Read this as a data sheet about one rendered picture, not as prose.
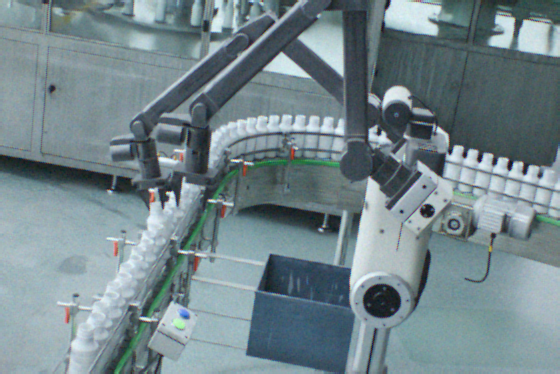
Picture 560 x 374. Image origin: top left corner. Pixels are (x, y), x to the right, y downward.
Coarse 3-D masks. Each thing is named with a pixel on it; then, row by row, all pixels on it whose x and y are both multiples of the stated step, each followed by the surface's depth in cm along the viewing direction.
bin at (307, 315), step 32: (224, 256) 354; (288, 256) 357; (256, 288) 330; (288, 288) 360; (320, 288) 359; (256, 320) 331; (288, 320) 330; (320, 320) 329; (352, 320) 328; (256, 352) 335; (288, 352) 333; (320, 352) 332
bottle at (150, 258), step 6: (144, 240) 298; (150, 240) 298; (144, 246) 296; (150, 246) 296; (150, 252) 297; (150, 258) 297; (150, 264) 297; (150, 276) 298; (150, 282) 299; (150, 294) 301
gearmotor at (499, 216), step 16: (464, 208) 417; (480, 208) 413; (496, 208) 411; (512, 208) 410; (528, 208) 410; (448, 224) 420; (464, 224) 417; (480, 224) 410; (496, 224) 407; (512, 224) 408; (528, 224) 406; (464, 240) 419
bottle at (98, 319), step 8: (96, 312) 254; (88, 320) 252; (96, 320) 251; (104, 320) 252; (96, 328) 251; (104, 328) 254; (96, 336) 251; (104, 336) 252; (104, 352) 254; (104, 360) 255; (96, 368) 254
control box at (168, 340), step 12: (168, 312) 269; (192, 312) 275; (168, 324) 264; (192, 324) 269; (156, 336) 263; (168, 336) 262; (180, 336) 262; (156, 348) 264; (168, 348) 263; (180, 348) 263; (156, 360) 272; (144, 372) 273; (156, 372) 270
